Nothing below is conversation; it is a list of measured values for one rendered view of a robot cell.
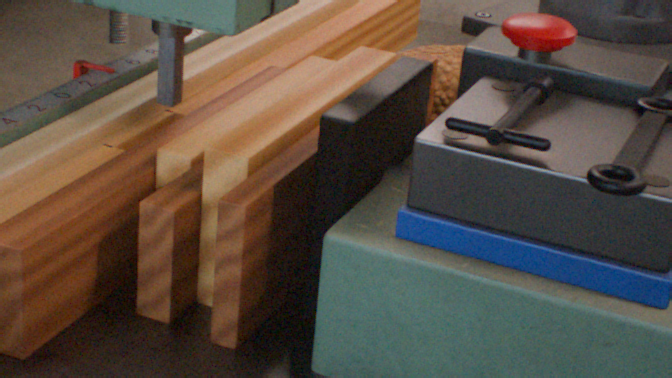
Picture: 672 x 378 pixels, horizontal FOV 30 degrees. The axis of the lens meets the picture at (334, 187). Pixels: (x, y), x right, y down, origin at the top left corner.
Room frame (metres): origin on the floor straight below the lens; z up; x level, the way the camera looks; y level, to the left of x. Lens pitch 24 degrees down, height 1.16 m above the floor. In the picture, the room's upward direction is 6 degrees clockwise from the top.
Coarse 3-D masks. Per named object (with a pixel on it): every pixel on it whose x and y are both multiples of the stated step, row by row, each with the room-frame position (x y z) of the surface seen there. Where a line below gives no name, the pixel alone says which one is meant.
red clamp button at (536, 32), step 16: (512, 16) 0.50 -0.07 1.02; (528, 16) 0.50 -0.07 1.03; (544, 16) 0.50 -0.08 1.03; (512, 32) 0.49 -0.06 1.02; (528, 32) 0.49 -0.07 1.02; (544, 32) 0.48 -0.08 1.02; (560, 32) 0.49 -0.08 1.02; (576, 32) 0.49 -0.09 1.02; (528, 48) 0.49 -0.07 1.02; (544, 48) 0.49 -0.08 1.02; (560, 48) 0.49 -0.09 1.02
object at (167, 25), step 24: (72, 0) 0.54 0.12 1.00; (96, 0) 0.53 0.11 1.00; (120, 0) 0.53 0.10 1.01; (144, 0) 0.53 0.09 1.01; (168, 0) 0.52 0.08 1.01; (192, 0) 0.52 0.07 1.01; (216, 0) 0.51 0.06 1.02; (240, 0) 0.51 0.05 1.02; (264, 0) 0.53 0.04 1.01; (288, 0) 0.56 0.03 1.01; (168, 24) 0.55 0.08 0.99; (192, 24) 0.52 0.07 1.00; (216, 24) 0.51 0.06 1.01; (240, 24) 0.51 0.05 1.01
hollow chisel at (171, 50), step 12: (168, 48) 0.56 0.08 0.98; (180, 48) 0.56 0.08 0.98; (168, 60) 0.56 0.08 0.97; (180, 60) 0.56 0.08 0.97; (168, 72) 0.56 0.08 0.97; (180, 72) 0.56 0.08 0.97; (168, 84) 0.56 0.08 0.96; (180, 84) 0.56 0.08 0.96; (168, 96) 0.56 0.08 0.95; (180, 96) 0.56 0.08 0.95
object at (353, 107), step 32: (416, 64) 0.52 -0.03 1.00; (352, 96) 0.47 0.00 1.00; (384, 96) 0.47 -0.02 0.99; (416, 96) 0.50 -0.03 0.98; (320, 128) 0.45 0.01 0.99; (352, 128) 0.44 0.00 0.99; (384, 128) 0.47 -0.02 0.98; (416, 128) 0.51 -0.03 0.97; (320, 160) 0.44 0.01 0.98; (352, 160) 0.44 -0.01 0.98; (384, 160) 0.48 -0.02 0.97; (320, 192) 0.44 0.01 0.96; (352, 192) 0.44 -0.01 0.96; (320, 224) 0.44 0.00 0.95; (320, 256) 0.44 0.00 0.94
